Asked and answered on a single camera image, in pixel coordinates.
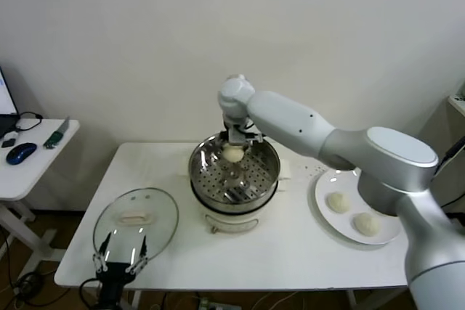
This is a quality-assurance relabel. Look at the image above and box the green handled tool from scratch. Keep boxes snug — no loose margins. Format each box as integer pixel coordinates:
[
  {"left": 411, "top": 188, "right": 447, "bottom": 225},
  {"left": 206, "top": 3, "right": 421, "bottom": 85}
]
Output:
[{"left": 43, "top": 116, "right": 70, "bottom": 150}]

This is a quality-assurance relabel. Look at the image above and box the stainless steel steamer basket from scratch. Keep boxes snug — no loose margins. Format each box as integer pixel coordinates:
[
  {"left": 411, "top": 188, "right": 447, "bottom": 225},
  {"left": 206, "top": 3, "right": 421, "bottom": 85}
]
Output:
[{"left": 177, "top": 130, "right": 292, "bottom": 206}]

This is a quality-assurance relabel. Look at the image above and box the white shelf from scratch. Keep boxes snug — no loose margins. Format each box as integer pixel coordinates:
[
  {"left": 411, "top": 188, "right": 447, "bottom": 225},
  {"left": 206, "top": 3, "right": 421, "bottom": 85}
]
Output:
[{"left": 447, "top": 94, "right": 465, "bottom": 122}]

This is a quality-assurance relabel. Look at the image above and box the white electric cooker base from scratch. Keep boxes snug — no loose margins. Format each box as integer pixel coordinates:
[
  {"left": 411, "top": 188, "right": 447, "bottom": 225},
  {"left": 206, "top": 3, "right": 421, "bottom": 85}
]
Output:
[{"left": 191, "top": 175, "right": 288, "bottom": 235}]

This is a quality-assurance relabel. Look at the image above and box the white steamed baozi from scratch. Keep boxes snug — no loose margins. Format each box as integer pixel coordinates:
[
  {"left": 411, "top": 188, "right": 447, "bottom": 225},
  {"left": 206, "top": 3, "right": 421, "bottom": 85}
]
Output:
[
  {"left": 326, "top": 192, "right": 352, "bottom": 213},
  {"left": 352, "top": 212, "right": 381, "bottom": 237},
  {"left": 222, "top": 144, "right": 243, "bottom": 164}
]

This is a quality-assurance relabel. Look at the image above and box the white round plate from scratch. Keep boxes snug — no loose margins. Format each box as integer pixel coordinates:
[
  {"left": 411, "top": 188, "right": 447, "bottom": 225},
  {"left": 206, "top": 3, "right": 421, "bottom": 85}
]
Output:
[{"left": 314, "top": 168, "right": 403, "bottom": 246}]

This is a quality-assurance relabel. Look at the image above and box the white side table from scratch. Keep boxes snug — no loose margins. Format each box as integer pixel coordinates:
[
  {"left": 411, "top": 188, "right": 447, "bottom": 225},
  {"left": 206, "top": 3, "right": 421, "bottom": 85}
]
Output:
[{"left": 0, "top": 118, "right": 81, "bottom": 264}]

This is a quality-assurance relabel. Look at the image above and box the black floor cable bundle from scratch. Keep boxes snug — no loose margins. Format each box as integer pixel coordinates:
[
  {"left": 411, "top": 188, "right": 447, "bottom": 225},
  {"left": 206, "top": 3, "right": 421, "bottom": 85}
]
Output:
[{"left": 0, "top": 229, "right": 55, "bottom": 307}]

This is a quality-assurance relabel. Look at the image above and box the black looped cable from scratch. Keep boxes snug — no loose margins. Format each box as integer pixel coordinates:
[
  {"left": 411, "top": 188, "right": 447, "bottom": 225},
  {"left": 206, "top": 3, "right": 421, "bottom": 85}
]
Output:
[{"left": 14, "top": 111, "right": 44, "bottom": 133}]

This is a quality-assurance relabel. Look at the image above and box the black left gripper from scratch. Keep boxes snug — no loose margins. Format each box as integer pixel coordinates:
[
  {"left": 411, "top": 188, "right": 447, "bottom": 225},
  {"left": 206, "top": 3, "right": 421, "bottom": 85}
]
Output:
[{"left": 92, "top": 230, "right": 150, "bottom": 310}]

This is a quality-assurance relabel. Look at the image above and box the white power strip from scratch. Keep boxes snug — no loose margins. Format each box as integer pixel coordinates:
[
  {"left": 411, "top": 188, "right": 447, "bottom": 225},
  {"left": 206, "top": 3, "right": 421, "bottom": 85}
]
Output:
[{"left": 198, "top": 297, "right": 233, "bottom": 310}]

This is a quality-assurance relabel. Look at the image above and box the blue computer mouse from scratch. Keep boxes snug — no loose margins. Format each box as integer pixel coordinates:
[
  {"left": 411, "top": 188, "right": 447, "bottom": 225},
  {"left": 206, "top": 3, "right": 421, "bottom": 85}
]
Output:
[{"left": 6, "top": 142, "right": 38, "bottom": 166}]

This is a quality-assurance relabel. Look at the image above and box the black laptop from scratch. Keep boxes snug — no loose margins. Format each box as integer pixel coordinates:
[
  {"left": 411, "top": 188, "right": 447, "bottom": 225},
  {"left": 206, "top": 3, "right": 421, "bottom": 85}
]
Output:
[{"left": 0, "top": 65, "right": 20, "bottom": 139}]

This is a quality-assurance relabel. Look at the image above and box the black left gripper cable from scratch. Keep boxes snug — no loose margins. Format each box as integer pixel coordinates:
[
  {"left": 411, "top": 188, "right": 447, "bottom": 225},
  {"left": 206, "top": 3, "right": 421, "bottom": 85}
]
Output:
[{"left": 79, "top": 277, "right": 105, "bottom": 310}]

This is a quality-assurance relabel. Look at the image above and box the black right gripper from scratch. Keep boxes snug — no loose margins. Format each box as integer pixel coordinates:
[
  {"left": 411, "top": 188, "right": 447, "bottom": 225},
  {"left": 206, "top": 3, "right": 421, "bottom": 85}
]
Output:
[{"left": 219, "top": 115, "right": 255, "bottom": 152}]

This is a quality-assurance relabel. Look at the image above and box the black cable with plug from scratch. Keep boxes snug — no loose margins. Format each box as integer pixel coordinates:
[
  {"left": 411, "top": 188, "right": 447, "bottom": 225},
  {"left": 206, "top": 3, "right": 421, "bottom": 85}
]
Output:
[{"left": 434, "top": 139, "right": 465, "bottom": 216}]

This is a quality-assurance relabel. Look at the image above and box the glass lid with white handle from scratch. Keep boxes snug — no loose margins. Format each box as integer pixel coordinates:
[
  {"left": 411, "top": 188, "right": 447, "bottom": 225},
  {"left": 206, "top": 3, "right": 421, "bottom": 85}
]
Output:
[{"left": 92, "top": 187, "right": 179, "bottom": 268}]

